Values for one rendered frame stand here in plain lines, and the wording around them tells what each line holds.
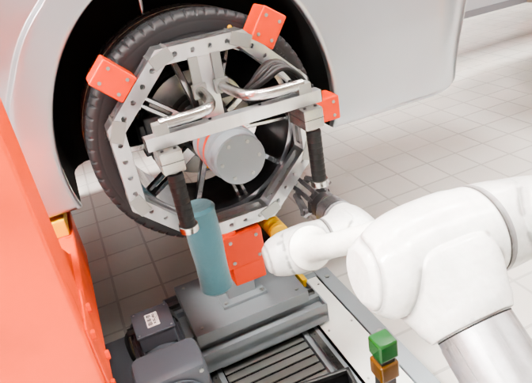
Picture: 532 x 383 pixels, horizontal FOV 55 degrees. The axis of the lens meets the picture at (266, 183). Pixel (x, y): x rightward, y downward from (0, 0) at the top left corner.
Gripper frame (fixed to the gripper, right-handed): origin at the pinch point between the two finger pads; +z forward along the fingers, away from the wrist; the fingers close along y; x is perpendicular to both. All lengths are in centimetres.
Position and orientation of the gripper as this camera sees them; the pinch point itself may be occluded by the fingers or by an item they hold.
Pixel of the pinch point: (295, 182)
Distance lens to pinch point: 155.0
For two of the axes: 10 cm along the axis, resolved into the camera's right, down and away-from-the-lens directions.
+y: 5.3, -8.4, -1.1
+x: -7.5, -4.1, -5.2
